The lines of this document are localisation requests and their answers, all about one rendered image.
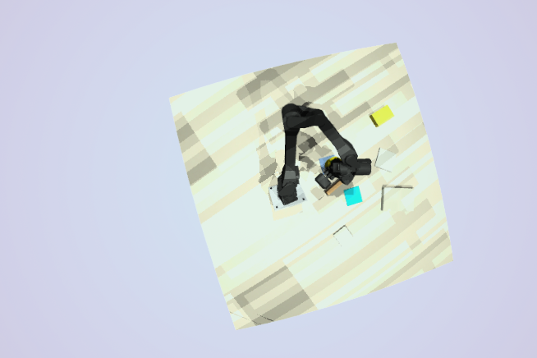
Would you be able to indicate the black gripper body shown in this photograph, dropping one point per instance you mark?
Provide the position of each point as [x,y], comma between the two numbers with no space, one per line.
[323,180]

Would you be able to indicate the brown wooden bar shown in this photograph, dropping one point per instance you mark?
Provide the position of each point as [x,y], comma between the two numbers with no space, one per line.
[333,188]

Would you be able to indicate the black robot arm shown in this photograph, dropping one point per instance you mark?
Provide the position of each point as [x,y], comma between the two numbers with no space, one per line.
[295,117]

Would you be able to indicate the yellow rectangular block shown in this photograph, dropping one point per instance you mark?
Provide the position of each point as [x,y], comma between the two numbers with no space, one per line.
[381,116]

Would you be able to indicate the yellow cup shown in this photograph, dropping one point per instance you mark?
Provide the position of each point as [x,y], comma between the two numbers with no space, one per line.
[329,160]

